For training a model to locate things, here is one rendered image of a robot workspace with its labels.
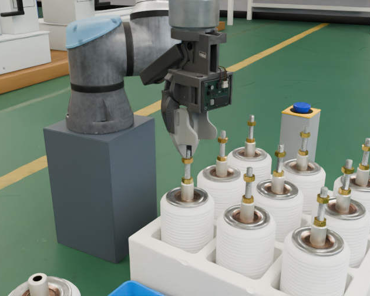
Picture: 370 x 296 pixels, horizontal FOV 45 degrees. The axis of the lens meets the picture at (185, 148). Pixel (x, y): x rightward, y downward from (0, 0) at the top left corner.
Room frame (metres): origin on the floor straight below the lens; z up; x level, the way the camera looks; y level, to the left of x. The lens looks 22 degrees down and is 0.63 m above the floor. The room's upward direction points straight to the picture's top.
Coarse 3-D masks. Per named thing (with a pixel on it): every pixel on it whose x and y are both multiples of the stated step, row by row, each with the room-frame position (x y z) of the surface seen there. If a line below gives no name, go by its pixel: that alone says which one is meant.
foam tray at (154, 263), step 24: (144, 240) 0.67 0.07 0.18; (216, 240) 0.67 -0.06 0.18; (144, 264) 0.66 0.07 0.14; (168, 264) 0.63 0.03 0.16; (192, 264) 0.60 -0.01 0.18; (216, 264) 0.60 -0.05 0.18; (168, 288) 0.63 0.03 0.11; (192, 288) 0.60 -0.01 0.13; (216, 288) 0.57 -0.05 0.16; (240, 288) 0.55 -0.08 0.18; (264, 288) 0.54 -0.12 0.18; (360, 288) 0.54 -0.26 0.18
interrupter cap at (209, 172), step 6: (210, 168) 0.82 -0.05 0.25; (228, 168) 0.81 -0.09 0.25; (234, 168) 0.81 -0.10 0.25; (204, 174) 0.78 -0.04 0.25; (210, 174) 0.78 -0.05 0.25; (216, 174) 0.79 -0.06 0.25; (228, 174) 0.79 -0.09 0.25; (234, 174) 0.78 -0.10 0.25; (240, 174) 0.78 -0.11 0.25; (210, 180) 0.77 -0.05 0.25; (216, 180) 0.76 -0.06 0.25; (222, 180) 0.76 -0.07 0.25; (228, 180) 0.76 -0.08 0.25; (234, 180) 0.76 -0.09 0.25
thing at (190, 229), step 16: (160, 208) 0.69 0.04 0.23; (176, 208) 0.66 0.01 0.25; (192, 208) 0.66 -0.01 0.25; (208, 208) 0.67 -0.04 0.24; (176, 224) 0.66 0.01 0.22; (192, 224) 0.65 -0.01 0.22; (208, 224) 0.67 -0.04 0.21; (176, 240) 0.65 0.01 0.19; (192, 240) 0.65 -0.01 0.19; (208, 240) 0.67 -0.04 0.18
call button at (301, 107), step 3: (297, 102) 1.02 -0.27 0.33; (300, 102) 1.02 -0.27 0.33; (303, 102) 1.02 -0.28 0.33; (294, 105) 1.00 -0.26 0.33; (297, 105) 1.00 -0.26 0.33; (300, 105) 1.00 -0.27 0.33; (303, 105) 1.00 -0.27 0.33; (306, 105) 1.00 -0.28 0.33; (309, 105) 1.00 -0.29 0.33; (294, 108) 1.00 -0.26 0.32; (297, 108) 0.99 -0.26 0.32; (300, 108) 0.99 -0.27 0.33; (303, 108) 0.99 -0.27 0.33; (306, 108) 0.99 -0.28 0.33; (309, 108) 0.99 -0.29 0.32; (297, 111) 1.00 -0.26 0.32; (300, 111) 0.99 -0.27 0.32; (303, 111) 0.99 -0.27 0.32; (306, 111) 0.99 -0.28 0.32
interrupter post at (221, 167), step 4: (216, 160) 0.79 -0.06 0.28; (216, 164) 0.79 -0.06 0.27; (220, 164) 0.78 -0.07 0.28; (224, 164) 0.78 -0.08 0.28; (216, 168) 0.79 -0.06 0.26; (220, 168) 0.78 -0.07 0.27; (224, 168) 0.78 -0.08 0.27; (216, 172) 0.79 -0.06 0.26; (220, 172) 0.78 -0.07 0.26; (224, 172) 0.78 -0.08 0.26
